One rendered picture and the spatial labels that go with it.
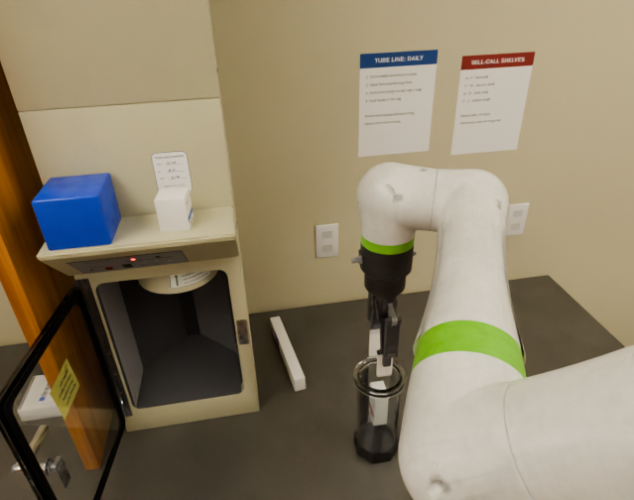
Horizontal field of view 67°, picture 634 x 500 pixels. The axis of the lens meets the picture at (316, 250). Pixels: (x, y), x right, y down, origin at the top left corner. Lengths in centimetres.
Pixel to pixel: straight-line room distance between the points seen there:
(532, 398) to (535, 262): 144
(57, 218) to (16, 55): 25
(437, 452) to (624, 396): 15
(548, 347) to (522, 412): 113
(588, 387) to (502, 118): 120
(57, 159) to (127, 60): 21
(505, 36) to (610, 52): 33
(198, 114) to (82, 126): 19
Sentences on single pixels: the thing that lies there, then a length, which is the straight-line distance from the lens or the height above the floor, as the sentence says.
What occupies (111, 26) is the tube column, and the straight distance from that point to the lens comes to 87.
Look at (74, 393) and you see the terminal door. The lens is 103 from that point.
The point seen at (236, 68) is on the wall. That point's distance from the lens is 130.
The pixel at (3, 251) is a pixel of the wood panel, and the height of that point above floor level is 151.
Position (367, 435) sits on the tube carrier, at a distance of 112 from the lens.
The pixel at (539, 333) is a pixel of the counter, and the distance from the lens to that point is 159.
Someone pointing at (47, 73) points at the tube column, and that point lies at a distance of 90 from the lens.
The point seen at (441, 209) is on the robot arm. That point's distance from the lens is 75.
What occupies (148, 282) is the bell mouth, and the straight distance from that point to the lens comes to 108.
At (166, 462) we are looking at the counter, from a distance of 124.
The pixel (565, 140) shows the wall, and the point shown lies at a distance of 168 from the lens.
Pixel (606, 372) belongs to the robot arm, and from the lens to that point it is 42.
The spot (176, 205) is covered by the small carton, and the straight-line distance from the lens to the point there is 85.
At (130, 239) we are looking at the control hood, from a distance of 87.
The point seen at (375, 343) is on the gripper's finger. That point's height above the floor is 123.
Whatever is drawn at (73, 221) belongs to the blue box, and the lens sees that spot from 86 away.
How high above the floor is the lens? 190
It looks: 31 degrees down
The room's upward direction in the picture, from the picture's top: 2 degrees counter-clockwise
